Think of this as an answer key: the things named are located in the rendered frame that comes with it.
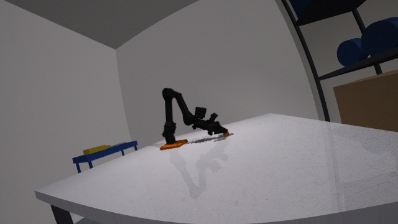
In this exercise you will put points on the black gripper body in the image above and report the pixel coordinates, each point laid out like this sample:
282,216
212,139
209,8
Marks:
209,127

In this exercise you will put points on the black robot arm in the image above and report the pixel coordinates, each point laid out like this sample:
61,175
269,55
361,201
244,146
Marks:
169,128

